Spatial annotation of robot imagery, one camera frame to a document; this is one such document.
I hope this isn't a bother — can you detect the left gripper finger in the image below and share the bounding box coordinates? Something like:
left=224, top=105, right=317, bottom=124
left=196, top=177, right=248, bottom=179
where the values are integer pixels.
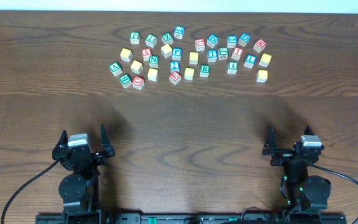
left=55, top=130, right=68, bottom=152
left=101, top=124, right=112, bottom=153

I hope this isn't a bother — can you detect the yellow C block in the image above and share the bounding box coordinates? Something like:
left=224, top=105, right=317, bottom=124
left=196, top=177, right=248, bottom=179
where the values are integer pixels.
left=147, top=68, right=158, bottom=82

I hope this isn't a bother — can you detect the yellow O block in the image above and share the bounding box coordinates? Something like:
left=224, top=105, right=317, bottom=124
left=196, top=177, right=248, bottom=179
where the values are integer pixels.
left=185, top=67, right=195, bottom=81
left=189, top=52, right=199, bottom=65

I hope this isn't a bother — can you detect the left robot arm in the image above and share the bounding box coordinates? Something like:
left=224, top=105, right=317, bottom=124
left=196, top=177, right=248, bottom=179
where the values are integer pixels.
left=52, top=125, right=115, bottom=218

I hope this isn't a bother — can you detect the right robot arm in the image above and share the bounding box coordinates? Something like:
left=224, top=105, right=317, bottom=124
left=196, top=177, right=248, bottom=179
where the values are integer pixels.
left=262, top=126, right=331, bottom=213

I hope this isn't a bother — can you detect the green B block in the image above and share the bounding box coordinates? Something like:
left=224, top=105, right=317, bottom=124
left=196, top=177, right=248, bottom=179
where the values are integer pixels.
left=119, top=73, right=132, bottom=88

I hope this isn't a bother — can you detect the red U block lower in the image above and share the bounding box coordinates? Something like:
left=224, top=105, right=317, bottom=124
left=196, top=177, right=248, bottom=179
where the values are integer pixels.
left=132, top=76, right=145, bottom=90

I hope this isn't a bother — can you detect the yellow block far right lower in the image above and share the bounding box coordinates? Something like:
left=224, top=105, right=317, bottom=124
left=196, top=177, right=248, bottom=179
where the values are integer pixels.
left=257, top=70, right=269, bottom=83

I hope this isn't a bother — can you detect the green A block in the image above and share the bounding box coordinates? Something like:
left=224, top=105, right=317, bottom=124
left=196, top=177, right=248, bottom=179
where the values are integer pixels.
left=109, top=62, right=122, bottom=77

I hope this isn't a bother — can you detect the yellow block far right upper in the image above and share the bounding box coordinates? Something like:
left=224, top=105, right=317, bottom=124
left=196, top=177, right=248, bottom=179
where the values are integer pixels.
left=259, top=53, right=272, bottom=67

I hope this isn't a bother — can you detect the yellow S block left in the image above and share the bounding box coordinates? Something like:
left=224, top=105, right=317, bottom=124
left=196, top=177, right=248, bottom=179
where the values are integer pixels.
left=131, top=60, right=143, bottom=75

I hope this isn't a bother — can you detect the yellow s block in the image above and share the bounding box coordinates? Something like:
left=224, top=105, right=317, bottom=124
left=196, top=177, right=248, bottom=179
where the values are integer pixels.
left=131, top=60, right=143, bottom=75
left=161, top=44, right=173, bottom=58

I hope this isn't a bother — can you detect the green 4 block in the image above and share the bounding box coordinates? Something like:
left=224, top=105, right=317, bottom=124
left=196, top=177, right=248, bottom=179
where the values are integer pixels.
left=227, top=61, right=238, bottom=74

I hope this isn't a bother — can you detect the blue L block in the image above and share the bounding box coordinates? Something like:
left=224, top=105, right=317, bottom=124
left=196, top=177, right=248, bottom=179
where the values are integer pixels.
left=244, top=54, right=256, bottom=68

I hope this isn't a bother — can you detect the yellow K block left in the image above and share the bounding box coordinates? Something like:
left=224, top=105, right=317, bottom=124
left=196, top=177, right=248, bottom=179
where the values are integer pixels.
left=120, top=48, right=133, bottom=62

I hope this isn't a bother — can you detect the green N block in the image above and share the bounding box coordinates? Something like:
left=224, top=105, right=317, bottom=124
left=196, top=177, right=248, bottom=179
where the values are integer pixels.
left=149, top=55, right=159, bottom=68

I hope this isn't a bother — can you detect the red E block upper right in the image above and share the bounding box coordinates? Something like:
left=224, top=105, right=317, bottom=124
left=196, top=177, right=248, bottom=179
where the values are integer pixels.
left=254, top=39, right=267, bottom=54

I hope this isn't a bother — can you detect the red I block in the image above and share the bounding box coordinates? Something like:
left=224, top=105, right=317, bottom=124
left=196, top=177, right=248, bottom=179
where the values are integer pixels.
left=231, top=47, right=244, bottom=60

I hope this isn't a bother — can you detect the red A block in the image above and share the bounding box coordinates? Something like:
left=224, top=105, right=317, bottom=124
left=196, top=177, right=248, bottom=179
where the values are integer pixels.
left=142, top=48, right=152, bottom=61

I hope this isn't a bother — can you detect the green R block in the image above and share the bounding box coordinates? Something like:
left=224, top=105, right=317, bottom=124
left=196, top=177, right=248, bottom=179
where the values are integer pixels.
left=200, top=65, right=210, bottom=78

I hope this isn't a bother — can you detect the blue 2 block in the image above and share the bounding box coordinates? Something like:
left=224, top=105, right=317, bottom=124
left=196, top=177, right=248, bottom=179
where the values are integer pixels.
left=170, top=61, right=180, bottom=73

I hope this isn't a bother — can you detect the blue T block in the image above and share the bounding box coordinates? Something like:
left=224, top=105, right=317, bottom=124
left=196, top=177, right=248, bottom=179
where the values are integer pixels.
left=207, top=50, right=218, bottom=63

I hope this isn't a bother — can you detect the blue D block right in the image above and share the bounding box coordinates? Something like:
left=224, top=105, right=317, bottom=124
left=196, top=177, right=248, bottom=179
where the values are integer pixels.
left=238, top=32, right=251, bottom=47

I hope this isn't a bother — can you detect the blue d block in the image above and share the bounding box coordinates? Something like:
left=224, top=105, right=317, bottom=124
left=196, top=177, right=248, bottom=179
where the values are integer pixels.
left=206, top=34, right=219, bottom=49
left=238, top=32, right=251, bottom=47

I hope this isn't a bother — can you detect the yellow S block centre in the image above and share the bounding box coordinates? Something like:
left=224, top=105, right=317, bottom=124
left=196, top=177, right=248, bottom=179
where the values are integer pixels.
left=161, top=44, right=173, bottom=58

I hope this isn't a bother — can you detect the blue G block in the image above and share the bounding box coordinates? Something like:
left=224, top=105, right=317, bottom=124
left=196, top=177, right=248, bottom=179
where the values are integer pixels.
left=227, top=35, right=237, bottom=49

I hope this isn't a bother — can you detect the green L block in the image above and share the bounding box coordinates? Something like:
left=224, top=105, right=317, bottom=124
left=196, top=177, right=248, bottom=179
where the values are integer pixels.
left=145, top=34, right=157, bottom=48

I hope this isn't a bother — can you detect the blue P block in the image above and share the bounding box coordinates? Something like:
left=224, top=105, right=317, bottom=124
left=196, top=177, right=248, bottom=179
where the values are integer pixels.
left=172, top=48, right=182, bottom=61

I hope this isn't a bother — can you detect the blue D block left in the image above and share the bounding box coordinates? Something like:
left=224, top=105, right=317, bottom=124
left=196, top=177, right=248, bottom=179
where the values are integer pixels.
left=206, top=34, right=219, bottom=49

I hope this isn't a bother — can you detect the green Z block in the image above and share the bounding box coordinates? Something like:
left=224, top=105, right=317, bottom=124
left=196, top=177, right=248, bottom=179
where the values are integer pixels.
left=162, top=32, right=173, bottom=45

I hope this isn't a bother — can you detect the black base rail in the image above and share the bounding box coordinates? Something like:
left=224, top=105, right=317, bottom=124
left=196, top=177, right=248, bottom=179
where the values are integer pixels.
left=35, top=212, right=347, bottom=224

